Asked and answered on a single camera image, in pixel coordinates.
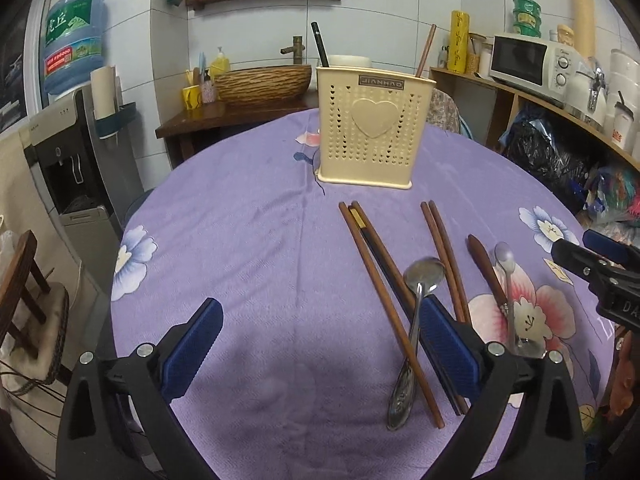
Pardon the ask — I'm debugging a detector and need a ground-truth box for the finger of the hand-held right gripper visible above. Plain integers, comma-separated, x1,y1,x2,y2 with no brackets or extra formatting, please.
550,238,621,287
582,229,640,268

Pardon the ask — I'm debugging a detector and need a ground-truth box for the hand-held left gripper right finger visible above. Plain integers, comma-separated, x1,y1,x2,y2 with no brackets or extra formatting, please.
417,295,586,480

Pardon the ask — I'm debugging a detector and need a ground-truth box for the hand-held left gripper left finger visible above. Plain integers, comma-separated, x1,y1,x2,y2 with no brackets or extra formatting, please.
56,297,226,480

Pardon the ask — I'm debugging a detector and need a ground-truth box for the small metal spoon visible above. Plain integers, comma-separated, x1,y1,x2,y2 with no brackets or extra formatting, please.
494,242,521,356

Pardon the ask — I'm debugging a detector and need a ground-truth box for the large metal spoon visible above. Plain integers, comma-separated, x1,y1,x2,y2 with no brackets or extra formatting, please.
387,257,447,432

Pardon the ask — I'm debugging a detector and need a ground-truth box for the brown wooden chopstick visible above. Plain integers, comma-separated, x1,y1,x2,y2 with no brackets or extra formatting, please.
415,24,437,79
338,202,446,430
420,202,466,323
428,200,473,325

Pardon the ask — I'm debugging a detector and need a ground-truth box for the black chopstick with gold band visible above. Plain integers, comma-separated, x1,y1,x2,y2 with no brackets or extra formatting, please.
350,201,470,416

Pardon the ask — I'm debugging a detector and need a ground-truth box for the cream plastic utensil holder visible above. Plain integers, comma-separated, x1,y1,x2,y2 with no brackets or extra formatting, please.
314,64,435,191

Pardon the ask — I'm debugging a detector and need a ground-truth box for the colourful plastic bag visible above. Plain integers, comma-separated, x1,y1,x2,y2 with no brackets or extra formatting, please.
585,165,640,231

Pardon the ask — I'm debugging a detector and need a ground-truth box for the black plastic bag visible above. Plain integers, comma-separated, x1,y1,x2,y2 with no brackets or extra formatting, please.
505,105,596,196

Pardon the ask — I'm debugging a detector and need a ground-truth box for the purple floral tablecloth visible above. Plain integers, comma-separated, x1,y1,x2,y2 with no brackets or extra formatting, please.
110,107,621,480

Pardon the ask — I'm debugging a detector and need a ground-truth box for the white takeaway cup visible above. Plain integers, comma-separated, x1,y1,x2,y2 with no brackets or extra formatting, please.
602,92,633,148

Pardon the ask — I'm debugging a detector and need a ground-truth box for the wooden shelf unit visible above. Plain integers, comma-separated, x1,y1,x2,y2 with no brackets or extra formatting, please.
430,66,640,171

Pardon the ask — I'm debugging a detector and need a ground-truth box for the white container stack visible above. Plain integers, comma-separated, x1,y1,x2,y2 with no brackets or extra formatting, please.
607,47,640,116

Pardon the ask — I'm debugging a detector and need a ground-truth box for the dark wooden chair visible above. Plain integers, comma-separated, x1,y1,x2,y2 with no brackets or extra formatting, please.
0,230,71,391

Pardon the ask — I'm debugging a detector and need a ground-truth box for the floral cloth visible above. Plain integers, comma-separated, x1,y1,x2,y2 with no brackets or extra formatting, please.
425,87,473,136

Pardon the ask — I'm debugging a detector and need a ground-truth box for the white microwave oven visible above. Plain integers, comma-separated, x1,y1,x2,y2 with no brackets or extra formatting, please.
489,32,591,103

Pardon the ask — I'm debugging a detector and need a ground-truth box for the dark wooden vanity table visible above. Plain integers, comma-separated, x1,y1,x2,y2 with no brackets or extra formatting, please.
155,95,321,168

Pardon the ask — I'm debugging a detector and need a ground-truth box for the grey water dispenser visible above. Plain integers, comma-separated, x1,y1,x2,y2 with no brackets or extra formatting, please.
20,87,146,241

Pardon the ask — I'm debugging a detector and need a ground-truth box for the tall cream cylinder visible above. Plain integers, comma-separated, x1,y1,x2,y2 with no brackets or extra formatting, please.
570,0,598,61

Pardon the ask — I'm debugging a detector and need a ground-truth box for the stack of green bowls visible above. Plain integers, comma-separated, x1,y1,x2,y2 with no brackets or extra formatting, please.
511,0,543,38

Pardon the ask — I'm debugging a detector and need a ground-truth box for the tall yellow box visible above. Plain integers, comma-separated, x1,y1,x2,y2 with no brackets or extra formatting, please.
450,10,472,73

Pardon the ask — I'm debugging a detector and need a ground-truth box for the wicker wash basin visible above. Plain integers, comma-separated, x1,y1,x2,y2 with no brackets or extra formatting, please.
214,64,313,107

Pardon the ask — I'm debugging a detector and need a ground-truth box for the yellow soap bottle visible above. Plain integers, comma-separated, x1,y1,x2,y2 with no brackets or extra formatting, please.
210,46,231,81

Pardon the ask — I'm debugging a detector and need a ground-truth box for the brass faucet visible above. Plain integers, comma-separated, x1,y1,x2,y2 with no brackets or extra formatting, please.
280,36,305,66

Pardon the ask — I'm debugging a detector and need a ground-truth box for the blue water jug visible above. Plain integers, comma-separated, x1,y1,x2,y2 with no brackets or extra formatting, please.
42,0,107,96

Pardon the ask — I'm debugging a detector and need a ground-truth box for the dark framed window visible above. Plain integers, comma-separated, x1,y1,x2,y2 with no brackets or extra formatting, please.
0,10,31,121

